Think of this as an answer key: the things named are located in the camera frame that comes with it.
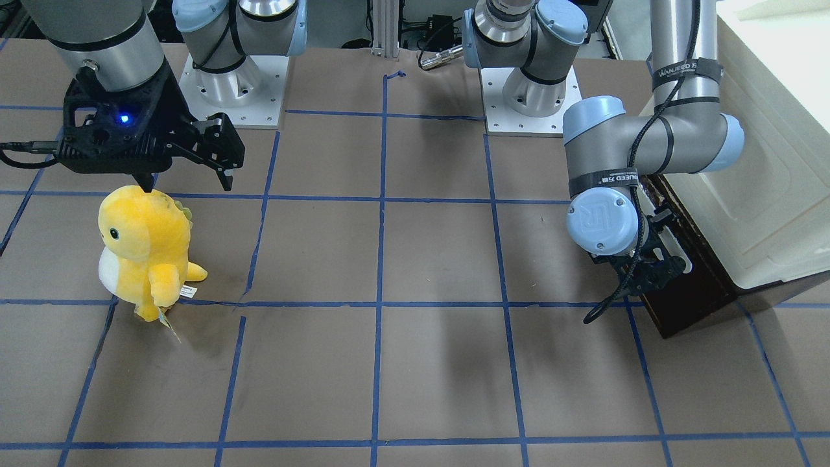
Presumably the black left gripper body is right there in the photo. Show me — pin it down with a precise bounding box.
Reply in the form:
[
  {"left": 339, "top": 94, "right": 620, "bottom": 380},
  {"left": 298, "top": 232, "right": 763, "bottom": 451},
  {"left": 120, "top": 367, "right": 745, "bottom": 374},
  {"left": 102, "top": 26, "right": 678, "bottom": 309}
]
[{"left": 617, "top": 204, "right": 688, "bottom": 298}]

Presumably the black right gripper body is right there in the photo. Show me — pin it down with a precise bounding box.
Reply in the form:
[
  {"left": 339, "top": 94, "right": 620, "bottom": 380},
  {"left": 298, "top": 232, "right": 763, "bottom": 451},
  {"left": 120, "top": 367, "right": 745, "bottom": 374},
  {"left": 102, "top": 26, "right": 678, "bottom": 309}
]
[{"left": 54, "top": 62, "right": 198, "bottom": 175}]

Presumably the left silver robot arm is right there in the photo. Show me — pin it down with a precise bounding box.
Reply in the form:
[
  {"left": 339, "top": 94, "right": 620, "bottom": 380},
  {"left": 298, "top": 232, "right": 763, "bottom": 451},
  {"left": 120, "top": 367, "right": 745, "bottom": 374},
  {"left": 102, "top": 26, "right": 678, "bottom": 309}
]
[{"left": 462, "top": 1, "right": 744, "bottom": 300}]

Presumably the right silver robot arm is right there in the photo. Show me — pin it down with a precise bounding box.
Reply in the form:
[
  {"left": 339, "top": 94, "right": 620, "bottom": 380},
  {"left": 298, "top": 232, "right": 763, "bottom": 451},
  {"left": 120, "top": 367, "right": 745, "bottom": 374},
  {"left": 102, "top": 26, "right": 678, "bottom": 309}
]
[{"left": 3, "top": 1, "right": 307, "bottom": 192}]

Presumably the dark wooden drawer cabinet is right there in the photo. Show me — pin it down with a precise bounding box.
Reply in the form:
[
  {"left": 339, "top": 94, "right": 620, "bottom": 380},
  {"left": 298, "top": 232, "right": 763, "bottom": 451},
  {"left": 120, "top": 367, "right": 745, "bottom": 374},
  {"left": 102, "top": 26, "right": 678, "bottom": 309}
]
[{"left": 641, "top": 175, "right": 828, "bottom": 339}]

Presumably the yellow plush toy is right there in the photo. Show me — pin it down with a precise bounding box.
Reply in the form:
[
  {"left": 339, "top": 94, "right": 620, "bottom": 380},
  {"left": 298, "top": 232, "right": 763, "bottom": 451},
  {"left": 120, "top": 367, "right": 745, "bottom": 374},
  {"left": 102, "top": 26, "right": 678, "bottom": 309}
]
[{"left": 97, "top": 184, "right": 208, "bottom": 326}]

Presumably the cream plastic storage box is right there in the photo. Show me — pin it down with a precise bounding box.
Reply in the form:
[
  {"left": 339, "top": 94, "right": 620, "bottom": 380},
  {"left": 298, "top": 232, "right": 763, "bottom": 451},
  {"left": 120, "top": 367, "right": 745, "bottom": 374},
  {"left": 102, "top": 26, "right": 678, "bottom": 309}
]
[{"left": 666, "top": 1, "right": 829, "bottom": 289}]

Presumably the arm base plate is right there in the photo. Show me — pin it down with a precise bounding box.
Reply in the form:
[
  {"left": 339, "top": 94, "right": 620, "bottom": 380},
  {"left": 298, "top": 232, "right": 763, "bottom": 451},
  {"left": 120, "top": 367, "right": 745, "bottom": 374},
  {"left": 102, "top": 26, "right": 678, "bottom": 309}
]
[
  {"left": 179, "top": 56, "right": 291, "bottom": 129},
  {"left": 480, "top": 67, "right": 582, "bottom": 138}
]

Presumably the aluminium frame post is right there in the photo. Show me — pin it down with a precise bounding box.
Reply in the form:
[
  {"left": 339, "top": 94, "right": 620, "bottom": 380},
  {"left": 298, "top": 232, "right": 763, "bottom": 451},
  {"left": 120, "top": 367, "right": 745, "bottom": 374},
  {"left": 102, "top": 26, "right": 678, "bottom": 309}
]
[{"left": 371, "top": 0, "right": 401, "bottom": 61}]

